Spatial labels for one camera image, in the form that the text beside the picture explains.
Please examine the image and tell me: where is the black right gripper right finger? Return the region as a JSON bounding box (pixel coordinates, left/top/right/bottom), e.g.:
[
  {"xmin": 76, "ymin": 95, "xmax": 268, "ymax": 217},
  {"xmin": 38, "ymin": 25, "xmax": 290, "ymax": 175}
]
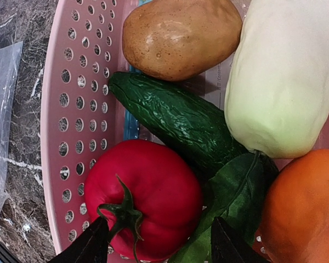
[{"xmin": 211, "ymin": 216, "xmax": 268, "ymax": 263}]

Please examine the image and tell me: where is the brown potato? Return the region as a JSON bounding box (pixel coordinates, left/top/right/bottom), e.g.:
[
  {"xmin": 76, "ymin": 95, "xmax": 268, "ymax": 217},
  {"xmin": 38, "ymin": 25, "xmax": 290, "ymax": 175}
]
[{"xmin": 122, "ymin": 1, "xmax": 242, "ymax": 81}]

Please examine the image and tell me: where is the white radish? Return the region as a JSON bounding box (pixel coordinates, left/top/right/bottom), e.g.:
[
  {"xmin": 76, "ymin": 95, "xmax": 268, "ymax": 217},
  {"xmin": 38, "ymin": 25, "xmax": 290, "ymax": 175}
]
[{"xmin": 224, "ymin": 0, "xmax": 329, "ymax": 159}]

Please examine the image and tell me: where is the green cucumber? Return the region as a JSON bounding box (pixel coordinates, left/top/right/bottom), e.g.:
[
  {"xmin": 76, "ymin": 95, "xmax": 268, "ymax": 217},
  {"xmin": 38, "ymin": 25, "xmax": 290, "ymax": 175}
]
[{"xmin": 109, "ymin": 72, "xmax": 247, "ymax": 180}]

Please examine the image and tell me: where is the zip bag inside basket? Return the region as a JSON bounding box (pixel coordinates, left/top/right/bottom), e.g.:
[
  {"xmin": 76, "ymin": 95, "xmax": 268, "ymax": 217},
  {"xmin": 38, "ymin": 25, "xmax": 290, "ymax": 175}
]
[{"xmin": 123, "ymin": 110, "xmax": 140, "ymax": 140}]

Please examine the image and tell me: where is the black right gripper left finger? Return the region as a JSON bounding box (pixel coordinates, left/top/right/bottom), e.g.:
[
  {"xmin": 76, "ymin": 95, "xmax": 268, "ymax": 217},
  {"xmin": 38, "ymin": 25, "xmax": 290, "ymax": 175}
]
[{"xmin": 48, "ymin": 217, "xmax": 109, "ymax": 263}]

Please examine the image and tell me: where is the orange persimmon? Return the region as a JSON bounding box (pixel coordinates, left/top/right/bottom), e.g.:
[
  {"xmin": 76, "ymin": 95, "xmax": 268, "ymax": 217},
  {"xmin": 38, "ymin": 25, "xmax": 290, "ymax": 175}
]
[{"xmin": 259, "ymin": 149, "xmax": 329, "ymax": 262}]

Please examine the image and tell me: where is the dark green leaf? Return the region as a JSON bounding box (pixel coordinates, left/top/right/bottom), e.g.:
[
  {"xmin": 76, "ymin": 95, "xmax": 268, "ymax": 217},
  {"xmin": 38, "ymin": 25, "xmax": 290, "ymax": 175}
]
[{"xmin": 168, "ymin": 153, "xmax": 279, "ymax": 262}]

